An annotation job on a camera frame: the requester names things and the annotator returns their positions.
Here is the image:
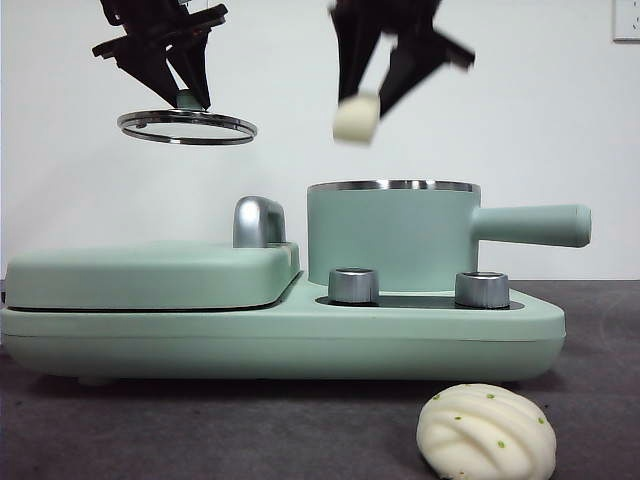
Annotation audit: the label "mint green pot with handle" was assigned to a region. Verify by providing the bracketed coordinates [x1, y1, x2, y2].
[305, 178, 593, 295]

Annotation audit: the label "pleated white bun green specks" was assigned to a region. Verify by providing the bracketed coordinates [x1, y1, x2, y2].
[416, 383, 557, 480]

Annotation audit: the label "mint green breakfast machine base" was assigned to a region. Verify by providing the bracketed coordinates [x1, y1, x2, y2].
[0, 272, 567, 389]

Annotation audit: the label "black control panel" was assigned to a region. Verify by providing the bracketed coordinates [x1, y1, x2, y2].
[315, 294, 525, 310]

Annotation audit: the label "glass pot lid green knob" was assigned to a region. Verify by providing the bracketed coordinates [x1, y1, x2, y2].
[117, 89, 258, 148]

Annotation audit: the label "white wall socket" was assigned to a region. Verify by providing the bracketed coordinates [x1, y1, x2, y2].
[612, 0, 640, 44]

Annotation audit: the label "mint green griddle cover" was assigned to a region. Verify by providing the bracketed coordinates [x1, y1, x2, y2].
[4, 241, 304, 312]

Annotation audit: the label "silver griddle cover handle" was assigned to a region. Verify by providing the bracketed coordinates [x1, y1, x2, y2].
[232, 196, 289, 250]

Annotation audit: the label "plain white steamed bun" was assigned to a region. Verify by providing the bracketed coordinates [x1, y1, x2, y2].
[332, 90, 383, 148]

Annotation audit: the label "silver control knob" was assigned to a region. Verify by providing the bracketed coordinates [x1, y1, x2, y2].
[454, 270, 511, 309]
[327, 267, 380, 305]

